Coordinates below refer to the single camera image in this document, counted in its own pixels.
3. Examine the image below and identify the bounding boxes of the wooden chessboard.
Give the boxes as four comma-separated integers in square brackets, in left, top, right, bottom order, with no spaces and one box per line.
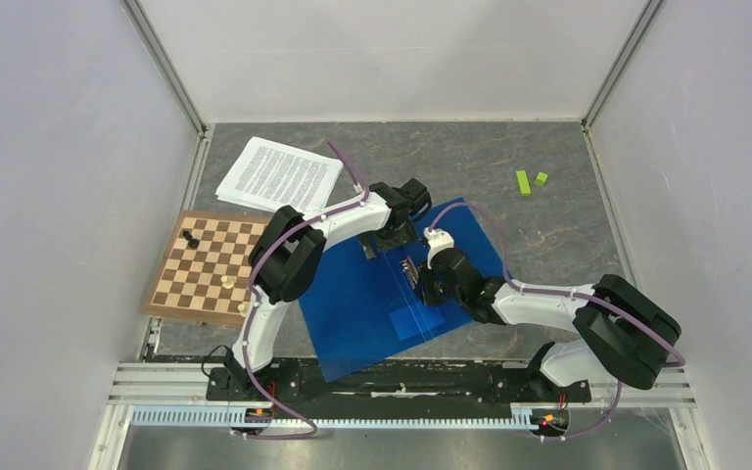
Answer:
[142,211,269,327]

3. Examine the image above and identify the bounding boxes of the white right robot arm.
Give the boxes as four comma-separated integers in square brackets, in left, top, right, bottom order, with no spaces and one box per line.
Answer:
[411,248,683,400]

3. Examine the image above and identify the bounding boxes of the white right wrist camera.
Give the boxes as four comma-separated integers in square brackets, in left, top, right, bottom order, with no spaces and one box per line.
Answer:
[423,227,454,268]

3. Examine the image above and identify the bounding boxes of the small green cube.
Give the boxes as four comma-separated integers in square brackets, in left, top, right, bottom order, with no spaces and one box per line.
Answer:
[535,171,548,187]

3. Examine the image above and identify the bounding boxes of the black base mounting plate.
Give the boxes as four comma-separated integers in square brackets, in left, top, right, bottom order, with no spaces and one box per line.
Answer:
[206,356,592,420]

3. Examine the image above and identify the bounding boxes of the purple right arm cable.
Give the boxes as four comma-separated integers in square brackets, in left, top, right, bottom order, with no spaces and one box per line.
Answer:
[426,201,687,443]

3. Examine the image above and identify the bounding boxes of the long green block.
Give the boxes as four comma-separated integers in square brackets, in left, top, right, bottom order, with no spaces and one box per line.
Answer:
[515,170,532,197]

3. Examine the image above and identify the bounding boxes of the white slotted cable duct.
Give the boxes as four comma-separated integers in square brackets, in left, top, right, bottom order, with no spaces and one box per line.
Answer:
[130,405,535,430]

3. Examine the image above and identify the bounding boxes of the aluminium frame rails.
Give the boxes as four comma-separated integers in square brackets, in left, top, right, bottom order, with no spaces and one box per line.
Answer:
[89,1,709,469]

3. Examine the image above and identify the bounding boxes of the blue plastic folder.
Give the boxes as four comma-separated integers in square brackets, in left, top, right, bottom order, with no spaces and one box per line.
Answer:
[298,197,507,384]

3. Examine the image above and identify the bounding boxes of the white printed paper stack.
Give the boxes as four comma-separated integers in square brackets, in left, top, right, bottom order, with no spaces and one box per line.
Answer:
[215,136,343,212]

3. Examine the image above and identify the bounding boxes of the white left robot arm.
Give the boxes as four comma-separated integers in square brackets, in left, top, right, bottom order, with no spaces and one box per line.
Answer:
[230,178,432,400]

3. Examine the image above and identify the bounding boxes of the black chess piece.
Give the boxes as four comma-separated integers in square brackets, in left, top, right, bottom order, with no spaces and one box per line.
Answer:
[181,230,200,249]

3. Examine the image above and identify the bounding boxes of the metal folder clip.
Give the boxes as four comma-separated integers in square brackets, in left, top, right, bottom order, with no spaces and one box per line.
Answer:
[399,257,419,289]

